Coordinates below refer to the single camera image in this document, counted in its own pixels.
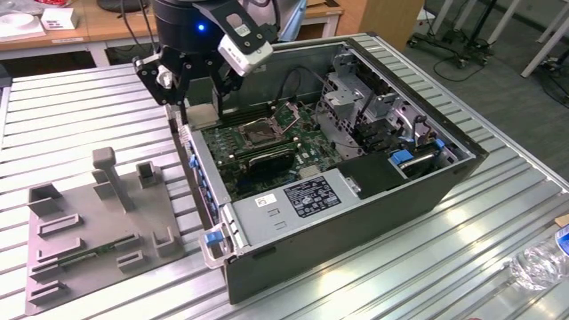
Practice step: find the black round monitor base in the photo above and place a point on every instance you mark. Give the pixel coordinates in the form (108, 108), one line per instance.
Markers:
(120, 4)

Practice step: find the green motherboard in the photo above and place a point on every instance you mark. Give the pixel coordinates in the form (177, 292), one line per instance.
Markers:
(221, 143)

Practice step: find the black wheeled stand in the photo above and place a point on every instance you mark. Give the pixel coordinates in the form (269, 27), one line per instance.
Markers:
(437, 42)

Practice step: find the grey plastic parts rack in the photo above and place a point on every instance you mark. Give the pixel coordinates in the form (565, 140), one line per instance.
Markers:
(101, 226)

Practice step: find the black open PC case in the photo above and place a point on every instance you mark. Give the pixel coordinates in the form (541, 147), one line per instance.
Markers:
(346, 233)

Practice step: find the white cardboard box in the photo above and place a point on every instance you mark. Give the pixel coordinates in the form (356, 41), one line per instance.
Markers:
(60, 20)

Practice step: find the wooden desk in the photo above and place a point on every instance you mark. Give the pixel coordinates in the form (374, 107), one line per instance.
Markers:
(101, 31)

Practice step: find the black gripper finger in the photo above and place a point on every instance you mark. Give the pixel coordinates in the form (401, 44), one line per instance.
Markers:
(220, 80)
(167, 86)

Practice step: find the clear plastic water bottle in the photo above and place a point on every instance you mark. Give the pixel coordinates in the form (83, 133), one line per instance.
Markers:
(537, 263)

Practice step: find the CPU socket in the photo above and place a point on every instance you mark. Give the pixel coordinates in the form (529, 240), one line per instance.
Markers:
(260, 135)

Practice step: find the white round plate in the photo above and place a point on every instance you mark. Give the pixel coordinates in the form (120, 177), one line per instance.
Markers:
(15, 21)

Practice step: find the wooden cabinet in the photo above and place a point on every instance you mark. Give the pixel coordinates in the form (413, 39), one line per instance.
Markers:
(390, 20)

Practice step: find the blue disk carrier latch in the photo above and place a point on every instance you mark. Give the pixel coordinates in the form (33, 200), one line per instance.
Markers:
(402, 156)

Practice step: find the black round fan shroud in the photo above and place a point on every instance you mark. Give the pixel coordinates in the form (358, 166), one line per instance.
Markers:
(270, 163)

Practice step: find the black drive cover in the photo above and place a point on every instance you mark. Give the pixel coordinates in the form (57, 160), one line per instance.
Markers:
(369, 176)

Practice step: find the silver power supply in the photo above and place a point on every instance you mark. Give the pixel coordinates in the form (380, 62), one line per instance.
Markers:
(266, 220)

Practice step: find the metal drive cage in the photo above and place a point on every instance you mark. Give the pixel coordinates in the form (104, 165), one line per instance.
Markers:
(342, 100)

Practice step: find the blue case latch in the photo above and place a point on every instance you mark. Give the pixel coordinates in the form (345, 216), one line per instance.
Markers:
(212, 239)

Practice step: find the black RAM slot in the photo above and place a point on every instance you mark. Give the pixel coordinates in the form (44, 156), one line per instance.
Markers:
(248, 117)
(246, 111)

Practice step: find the green RAM stick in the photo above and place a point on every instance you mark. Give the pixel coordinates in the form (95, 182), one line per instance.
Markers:
(84, 256)

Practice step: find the silver square CPU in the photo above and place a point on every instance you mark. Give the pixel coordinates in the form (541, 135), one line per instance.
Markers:
(201, 115)

